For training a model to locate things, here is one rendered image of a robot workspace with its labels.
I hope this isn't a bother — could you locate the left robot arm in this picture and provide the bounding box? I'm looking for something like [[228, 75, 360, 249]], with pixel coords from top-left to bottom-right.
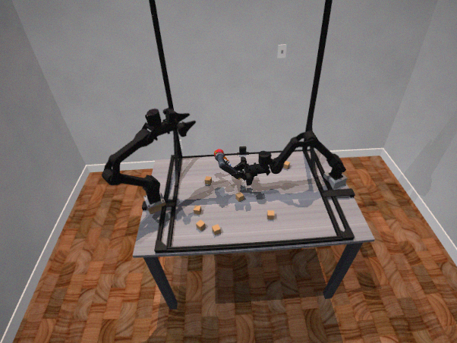
[[258, 131, 346, 180]]

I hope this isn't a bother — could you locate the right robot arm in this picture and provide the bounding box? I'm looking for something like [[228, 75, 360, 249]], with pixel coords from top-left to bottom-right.
[[102, 108, 176, 204]]

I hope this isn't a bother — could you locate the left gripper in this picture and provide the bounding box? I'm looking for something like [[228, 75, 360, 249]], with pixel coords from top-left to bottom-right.
[[232, 157, 260, 186]]

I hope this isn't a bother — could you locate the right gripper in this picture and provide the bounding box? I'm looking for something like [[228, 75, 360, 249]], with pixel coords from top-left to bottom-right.
[[162, 112, 196, 137]]

